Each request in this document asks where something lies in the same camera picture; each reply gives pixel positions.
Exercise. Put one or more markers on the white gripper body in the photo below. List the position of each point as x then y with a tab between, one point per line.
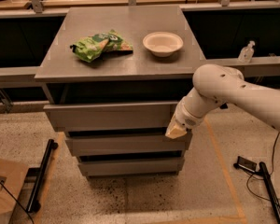
187	118

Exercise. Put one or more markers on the grey top drawer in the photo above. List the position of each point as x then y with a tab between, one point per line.
117	116

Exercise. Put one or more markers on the grey drawer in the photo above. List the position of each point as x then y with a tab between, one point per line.
117	116
125	143
131	167

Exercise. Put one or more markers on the grey metal rail frame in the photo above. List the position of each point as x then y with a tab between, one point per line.
15	72

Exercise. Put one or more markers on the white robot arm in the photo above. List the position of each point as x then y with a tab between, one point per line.
214	86

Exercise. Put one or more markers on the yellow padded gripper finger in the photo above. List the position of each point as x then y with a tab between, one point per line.
175	128

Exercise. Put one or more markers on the grey middle drawer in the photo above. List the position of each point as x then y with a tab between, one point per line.
125	143

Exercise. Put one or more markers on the white bowl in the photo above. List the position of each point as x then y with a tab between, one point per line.
163	44

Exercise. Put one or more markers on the black floor bar left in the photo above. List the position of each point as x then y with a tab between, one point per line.
38	174

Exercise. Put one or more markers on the grey drawer cabinet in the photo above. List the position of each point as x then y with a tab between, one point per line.
116	77

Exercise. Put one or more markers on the cardboard box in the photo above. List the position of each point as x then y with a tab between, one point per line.
12	175

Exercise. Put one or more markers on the green chip bag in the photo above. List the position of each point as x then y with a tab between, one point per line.
90	48

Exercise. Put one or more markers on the grey bottom drawer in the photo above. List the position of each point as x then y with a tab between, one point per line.
131	167

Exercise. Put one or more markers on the black floor stand right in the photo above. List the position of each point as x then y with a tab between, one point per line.
261	169

